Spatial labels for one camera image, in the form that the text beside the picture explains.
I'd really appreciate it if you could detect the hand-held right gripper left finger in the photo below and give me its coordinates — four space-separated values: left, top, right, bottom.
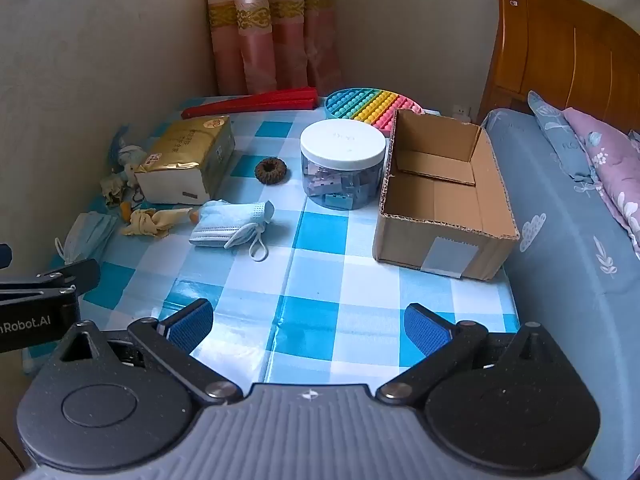
47 298 244 407

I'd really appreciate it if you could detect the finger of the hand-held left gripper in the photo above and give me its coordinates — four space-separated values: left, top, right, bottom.
0 259 101 307

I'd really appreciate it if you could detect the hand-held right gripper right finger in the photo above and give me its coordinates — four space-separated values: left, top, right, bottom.
375 303 569 406

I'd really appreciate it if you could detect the cardboard box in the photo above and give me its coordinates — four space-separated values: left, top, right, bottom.
372 108 521 281

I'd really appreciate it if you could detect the cream cloth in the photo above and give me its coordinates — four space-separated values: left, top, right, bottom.
120 201 201 238

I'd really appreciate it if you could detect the brown scrunchie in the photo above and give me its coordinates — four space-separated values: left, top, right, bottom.
254 157 286 187

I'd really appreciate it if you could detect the crumpled beige paper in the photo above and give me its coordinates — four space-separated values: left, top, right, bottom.
100 172 128 207

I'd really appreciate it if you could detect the blue checkered tablecloth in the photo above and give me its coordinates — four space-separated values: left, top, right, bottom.
22 95 521 401

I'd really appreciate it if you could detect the blue bed sheet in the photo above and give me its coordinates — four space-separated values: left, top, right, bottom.
480 107 640 480

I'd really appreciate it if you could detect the gold tissue pack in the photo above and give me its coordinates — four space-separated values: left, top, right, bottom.
134 115 237 205

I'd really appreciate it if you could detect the clear jar with white lid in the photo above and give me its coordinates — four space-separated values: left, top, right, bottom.
300 119 387 211

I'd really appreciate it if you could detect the red folded fan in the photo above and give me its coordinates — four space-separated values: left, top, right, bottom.
181 87 319 121

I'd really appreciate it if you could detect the rainbow pop bubble toy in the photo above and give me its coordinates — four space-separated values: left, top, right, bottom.
324 88 426 133

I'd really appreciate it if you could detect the blue floral pillow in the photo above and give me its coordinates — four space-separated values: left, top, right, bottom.
527 91 598 183

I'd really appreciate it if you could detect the pink floral pillow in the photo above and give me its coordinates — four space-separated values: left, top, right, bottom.
562 107 640 251

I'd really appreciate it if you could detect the pink curtain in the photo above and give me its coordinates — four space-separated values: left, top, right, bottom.
205 0 346 98

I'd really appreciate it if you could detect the wooden headboard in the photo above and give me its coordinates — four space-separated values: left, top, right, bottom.
477 0 640 133

